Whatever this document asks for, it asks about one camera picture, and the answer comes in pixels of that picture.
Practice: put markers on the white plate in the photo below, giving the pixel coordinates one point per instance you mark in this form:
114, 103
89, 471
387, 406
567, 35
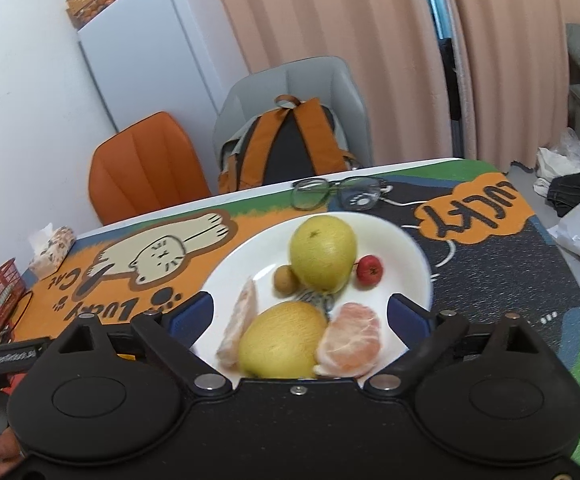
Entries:
250, 260

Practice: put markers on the orange and black backpack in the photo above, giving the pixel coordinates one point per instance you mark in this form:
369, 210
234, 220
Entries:
290, 145

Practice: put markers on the black eyeglasses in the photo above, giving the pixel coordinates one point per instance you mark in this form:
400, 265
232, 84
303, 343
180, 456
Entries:
315, 195

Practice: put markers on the patterned tissue box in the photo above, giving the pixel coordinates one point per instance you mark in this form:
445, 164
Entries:
52, 252

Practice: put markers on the peeled tangerine half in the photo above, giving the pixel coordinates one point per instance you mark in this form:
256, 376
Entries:
349, 340

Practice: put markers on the small white plastic bag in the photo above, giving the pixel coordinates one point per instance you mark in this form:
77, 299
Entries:
562, 155

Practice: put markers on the narrow peeled tangerine piece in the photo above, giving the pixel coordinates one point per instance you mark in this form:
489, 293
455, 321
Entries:
240, 325

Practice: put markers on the brown longan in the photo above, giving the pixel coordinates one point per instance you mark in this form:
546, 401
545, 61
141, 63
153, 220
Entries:
286, 279

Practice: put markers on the grey chair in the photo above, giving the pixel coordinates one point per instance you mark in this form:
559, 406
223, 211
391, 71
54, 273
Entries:
290, 80

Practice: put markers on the small red fruit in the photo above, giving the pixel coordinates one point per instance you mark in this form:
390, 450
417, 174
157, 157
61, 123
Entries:
369, 271

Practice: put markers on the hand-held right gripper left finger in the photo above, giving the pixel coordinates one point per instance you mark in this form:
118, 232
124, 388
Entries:
190, 320

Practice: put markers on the orange chair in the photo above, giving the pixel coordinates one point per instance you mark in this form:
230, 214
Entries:
145, 170

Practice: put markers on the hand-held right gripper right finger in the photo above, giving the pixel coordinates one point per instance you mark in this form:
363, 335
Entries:
407, 322

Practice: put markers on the person's left hand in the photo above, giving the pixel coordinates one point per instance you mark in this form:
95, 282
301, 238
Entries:
2, 445

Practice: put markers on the dark folded clothes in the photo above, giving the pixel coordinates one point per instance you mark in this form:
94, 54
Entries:
572, 192

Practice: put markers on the white refrigerator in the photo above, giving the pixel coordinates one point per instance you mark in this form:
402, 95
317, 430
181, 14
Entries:
145, 60

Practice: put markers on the pink curtain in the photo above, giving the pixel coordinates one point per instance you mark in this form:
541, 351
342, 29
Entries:
509, 50
330, 10

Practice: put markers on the colourful cartoon table mat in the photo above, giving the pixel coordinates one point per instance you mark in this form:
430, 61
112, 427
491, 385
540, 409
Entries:
494, 270

